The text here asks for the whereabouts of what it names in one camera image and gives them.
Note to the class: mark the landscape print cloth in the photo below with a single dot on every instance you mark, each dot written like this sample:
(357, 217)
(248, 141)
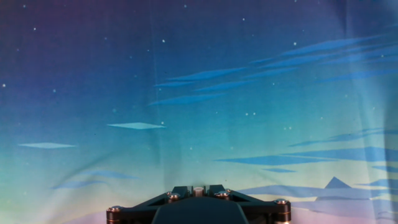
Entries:
(186, 93)

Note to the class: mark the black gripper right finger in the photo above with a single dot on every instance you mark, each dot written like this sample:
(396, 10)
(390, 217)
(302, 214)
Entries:
(270, 214)

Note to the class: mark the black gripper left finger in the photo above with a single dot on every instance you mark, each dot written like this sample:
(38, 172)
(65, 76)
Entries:
(124, 215)

